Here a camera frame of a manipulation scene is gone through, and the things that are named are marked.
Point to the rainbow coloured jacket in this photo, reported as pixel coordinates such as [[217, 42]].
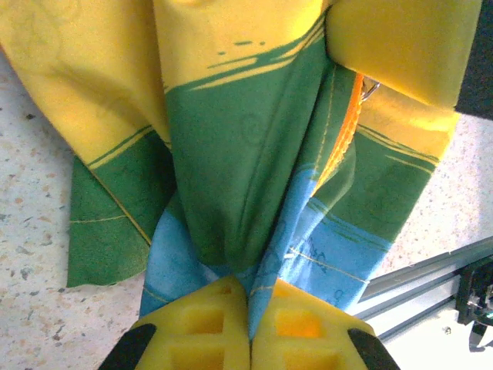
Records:
[[231, 154]]

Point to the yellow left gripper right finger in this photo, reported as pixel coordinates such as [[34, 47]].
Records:
[[304, 335]]

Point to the black metal bracket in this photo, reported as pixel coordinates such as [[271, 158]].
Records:
[[475, 297]]

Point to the aluminium table frame rail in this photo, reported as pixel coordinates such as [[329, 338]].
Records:
[[416, 285]]

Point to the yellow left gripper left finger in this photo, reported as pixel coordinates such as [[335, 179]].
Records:
[[200, 331]]

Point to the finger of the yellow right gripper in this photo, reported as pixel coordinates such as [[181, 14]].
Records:
[[400, 42]]

